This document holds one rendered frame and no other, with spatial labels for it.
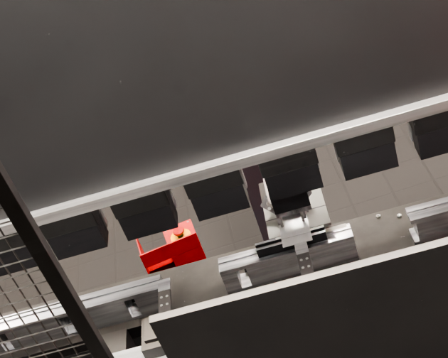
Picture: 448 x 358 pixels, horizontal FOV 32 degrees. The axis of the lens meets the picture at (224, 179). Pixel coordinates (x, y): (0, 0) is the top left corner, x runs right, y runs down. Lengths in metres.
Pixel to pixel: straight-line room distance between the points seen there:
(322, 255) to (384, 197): 1.59
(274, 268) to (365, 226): 0.32
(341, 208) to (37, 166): 2.25
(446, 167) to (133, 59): 2.52
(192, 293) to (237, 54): 0.94
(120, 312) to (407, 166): 2.03
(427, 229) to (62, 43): 1.16
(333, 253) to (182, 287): 0.47
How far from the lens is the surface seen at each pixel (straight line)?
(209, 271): 2.37
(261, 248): 2.19
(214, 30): 1.57
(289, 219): 2.25
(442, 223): 2.24
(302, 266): 2.10
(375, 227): 2.34
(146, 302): 2.29
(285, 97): 1.67
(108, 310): 2.31
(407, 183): 3.84
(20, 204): 1.12
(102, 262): 4.00
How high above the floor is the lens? 2.46
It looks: 36 degrees down
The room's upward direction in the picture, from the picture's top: 20 degrees counter-clockwise
